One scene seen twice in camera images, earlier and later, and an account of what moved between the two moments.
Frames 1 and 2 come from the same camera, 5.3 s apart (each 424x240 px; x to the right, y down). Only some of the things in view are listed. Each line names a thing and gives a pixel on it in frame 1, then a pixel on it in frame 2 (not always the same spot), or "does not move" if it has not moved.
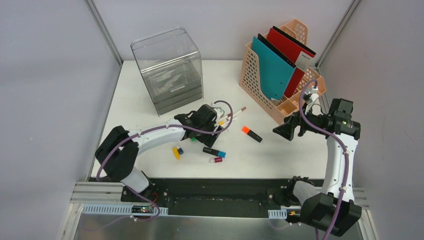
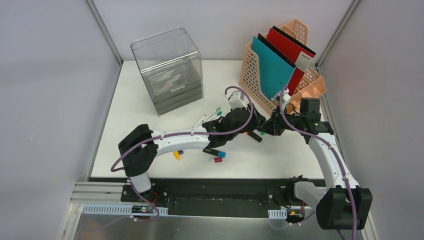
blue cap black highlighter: [221, 154] does not move
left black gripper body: [214, 133] to [251, 117]
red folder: [296, 55] does not move
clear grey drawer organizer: [171, 66] does not move
